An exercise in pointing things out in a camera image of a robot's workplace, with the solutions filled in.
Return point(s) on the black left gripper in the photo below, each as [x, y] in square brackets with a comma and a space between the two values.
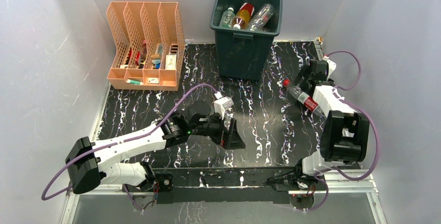
[228, 138]

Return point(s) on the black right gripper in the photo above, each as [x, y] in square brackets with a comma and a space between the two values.
[303, 73]

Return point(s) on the clear bottle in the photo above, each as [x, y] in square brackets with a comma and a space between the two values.
[261, 18]

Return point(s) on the gold red label bottle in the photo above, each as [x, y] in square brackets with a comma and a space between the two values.
[243, 16]

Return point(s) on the green tea bottle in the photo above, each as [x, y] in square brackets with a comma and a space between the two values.
[227, 18]

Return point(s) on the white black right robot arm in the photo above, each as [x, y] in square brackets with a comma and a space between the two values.
[345, 134]

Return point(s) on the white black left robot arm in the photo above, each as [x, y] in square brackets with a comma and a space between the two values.
[102, 162]

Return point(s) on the dark green plastic bin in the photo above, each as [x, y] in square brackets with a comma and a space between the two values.
[243, 53]

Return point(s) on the small white card box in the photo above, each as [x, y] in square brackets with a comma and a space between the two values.
[153, 80]

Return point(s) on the orange plastic file organizer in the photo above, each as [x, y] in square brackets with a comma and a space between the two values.
[149, 41]

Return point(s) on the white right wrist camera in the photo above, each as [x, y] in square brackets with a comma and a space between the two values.
[331, 66]

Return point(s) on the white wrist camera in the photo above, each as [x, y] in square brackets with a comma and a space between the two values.
[221, 104]
[331, 66]

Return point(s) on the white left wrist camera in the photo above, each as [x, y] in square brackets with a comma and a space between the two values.
[221, 104]

